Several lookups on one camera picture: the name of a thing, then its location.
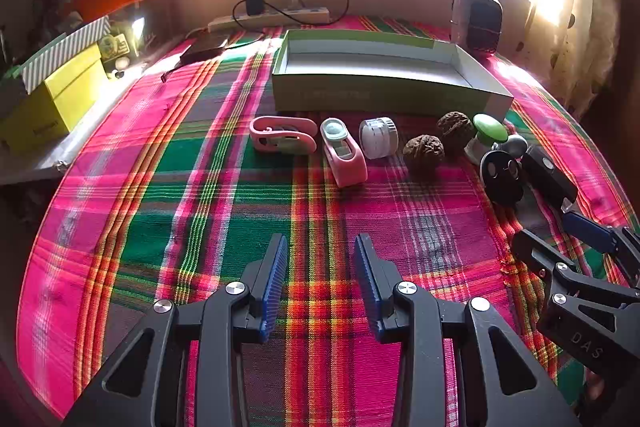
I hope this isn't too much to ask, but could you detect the small green box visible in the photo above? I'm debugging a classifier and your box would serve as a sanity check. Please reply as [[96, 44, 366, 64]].
[[100, 34, 133, 72]]

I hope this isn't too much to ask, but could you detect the pink clip gadget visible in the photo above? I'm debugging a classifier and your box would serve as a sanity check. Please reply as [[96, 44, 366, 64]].
[[249, 116, 318, 155]]

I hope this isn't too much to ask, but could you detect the black rectangular device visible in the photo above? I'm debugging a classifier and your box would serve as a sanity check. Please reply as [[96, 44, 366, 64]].
[[521, 146, 578, 212]]

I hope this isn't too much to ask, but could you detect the black smartphone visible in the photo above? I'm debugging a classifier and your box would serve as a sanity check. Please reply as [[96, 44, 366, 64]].
[[179, 34, 231, 65]]

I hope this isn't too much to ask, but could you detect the green and white cardboard box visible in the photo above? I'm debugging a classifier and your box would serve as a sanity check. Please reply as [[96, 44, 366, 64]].
[[271, 29, 516, 118]]

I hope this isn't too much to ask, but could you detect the black round device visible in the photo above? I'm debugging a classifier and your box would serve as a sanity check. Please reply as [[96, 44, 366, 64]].
[[480, 150, 526, 208]]

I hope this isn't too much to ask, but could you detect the grey portable heater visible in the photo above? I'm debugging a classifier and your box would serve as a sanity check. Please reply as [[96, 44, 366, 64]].
[[450, 0, 503, 56]]

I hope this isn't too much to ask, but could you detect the white round container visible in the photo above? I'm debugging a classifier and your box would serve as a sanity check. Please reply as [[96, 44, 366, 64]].
[[359, 117, 398, 160]]

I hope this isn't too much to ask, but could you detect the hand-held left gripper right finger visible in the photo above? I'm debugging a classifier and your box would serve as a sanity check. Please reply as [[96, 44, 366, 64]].
[[354, 234, 581, 427]]

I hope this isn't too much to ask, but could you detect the brown walnut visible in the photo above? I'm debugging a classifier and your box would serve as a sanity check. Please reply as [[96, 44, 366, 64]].
[[436, 111, 475, 152], [402, 134, 446, 168]]

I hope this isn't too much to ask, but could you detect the green and white mushroom massager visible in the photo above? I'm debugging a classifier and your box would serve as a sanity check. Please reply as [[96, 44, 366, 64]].
[[464, 113, 508, 165]]

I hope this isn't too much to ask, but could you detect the dotted curtain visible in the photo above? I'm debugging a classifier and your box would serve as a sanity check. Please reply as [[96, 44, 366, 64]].
[[550, 0, 621, 118]]

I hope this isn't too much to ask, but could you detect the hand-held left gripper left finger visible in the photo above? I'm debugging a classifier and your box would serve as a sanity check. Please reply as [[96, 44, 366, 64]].
[[62, 234, 290, 427]]

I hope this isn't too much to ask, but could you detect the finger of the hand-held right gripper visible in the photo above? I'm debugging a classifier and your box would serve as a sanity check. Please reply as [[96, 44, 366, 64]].
[[511, 229, 576, 280], [562, 212, 640, 268]]

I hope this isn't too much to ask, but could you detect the yellow box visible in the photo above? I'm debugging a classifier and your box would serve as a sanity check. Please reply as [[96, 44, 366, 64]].
[[0, 43, 106, 155]]

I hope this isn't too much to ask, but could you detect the striped box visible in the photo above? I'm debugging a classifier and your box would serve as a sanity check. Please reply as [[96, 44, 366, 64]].
[[20, 16, 112, 95]]

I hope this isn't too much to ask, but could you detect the white power strip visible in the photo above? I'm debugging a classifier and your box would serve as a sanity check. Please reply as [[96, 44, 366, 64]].
[[207, 6, 331, 32]]

